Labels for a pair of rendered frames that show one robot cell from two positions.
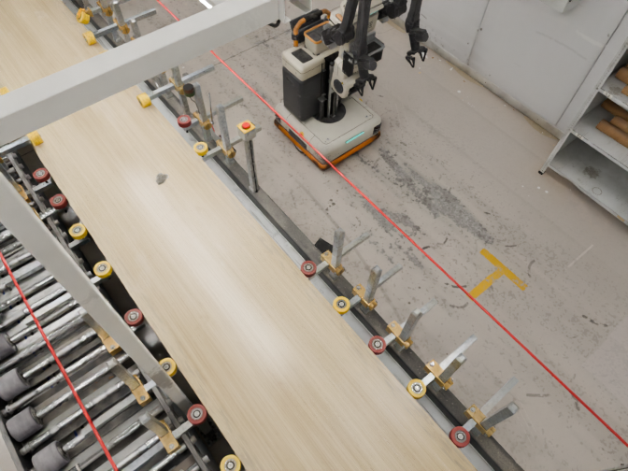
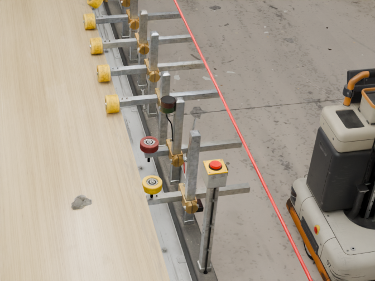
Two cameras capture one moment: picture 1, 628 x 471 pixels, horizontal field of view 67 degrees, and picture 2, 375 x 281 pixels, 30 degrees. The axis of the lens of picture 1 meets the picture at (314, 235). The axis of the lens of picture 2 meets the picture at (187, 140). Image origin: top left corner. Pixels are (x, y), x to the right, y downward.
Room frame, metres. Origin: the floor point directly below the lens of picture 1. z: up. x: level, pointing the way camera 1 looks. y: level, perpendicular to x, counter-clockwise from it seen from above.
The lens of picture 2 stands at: (0.05, -0.29, 2.76)
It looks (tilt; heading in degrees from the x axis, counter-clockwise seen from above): 38 degrees down; 24
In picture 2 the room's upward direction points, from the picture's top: 5 degrees clockwise
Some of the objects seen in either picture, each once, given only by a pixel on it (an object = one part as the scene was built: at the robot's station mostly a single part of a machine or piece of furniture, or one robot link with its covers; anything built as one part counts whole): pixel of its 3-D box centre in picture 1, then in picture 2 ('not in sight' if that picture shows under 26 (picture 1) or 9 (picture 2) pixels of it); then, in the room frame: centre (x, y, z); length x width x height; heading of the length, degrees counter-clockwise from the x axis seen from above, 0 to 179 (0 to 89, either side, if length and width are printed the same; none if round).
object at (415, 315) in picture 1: (406, 332); not in sight; (0.81, -0.45, 0.89); 0.04 x 0.04 x 0.48; 41
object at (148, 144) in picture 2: (185, 125); (149, 151); (2.08, 0.81, 0.85); 0.08 x 0.08 x 0.11
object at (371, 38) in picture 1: (362, 53); not in sight; (2.66, -0.26, 0.99); 0.28 x 0.16 x 0.22; 131
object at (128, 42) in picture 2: not in sight; (144, 40); (2.73, 1.21, 0.95); 0.50 x 0.04 x 0.04; 131
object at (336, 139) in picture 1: (327, 121); (364, 226); (2.88, -0.07, 0.16); 0.67 x 0.64 x 0.25; 41
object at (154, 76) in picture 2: not in sight; (152, 70); (2.52, 1.05, 0.95); 0.14 x 0.06 x 0.05; 41
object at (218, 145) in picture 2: (213, 112); (193, 148); (2.21, 0.66, 0.84); 0.43 x 0.03 x 0.04; 131
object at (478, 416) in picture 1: (479, 421); not in sight; (0.45, -0.76, 0.81); 0.14 x 0.06 x 0.05; 41
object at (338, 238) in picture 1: (336, 256); not in sight; (1.19, -0.12, 0.91); 0.04 x 0.04 x 0.48; 41
